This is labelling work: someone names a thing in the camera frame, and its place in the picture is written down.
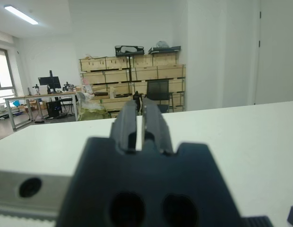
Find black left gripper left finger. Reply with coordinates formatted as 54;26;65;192
110;100;138;154

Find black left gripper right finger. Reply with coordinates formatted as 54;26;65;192
141;97;173;154

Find black upright stand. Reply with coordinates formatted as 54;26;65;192
132;91;143;112

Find black mesh office chair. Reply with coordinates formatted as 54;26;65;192
146;79;173;114

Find yellow-green sack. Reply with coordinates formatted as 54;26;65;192
77;92;112;122

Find wooden crate stack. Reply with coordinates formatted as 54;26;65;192
79;52;187;118

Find black computer tower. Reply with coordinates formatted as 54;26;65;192
46;101;61;118

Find flat black tray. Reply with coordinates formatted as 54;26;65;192
148;46;181;55

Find open black case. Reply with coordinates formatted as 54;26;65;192
115;45;145;57

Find wooden top metal desk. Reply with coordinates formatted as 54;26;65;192
3;91;79;131

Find black computer monitor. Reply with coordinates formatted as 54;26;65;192
38;70;61;95

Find window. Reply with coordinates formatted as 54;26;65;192
0;47;17;105

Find white door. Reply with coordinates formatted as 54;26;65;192
254;0;293;105

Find ceiling light strip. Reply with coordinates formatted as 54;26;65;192
4;5;39;25

